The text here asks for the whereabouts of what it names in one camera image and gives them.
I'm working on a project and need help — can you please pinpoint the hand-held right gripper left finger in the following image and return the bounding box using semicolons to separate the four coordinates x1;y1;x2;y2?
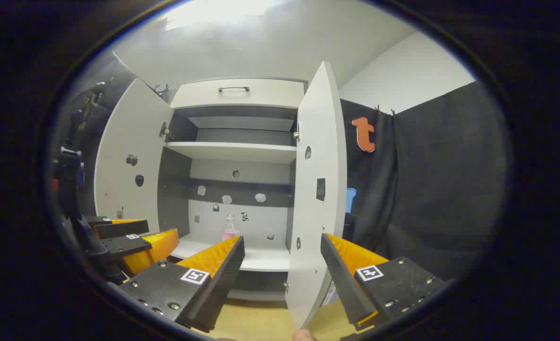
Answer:
119;235;246;333

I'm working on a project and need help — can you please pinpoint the white cabinet drawer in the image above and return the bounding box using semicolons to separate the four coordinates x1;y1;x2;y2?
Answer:
170;78;306;109

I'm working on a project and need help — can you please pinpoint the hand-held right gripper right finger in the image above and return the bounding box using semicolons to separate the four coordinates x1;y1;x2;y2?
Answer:
320;233;446;331

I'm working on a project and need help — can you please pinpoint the white cabinet shelf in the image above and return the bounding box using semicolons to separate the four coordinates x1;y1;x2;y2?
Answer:
165;141;298;164
169;232;291;272

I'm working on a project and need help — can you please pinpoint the white cabinet door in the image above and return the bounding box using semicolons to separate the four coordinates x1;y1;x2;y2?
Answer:
285;62;347;330
94;78;175;233

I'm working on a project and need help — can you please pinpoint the clear bottle with pink liquid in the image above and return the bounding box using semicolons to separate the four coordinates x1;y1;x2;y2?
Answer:
222;214;239;242

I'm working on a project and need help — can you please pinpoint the white and grey cabinet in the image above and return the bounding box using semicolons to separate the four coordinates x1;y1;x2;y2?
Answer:
157;78;309;302

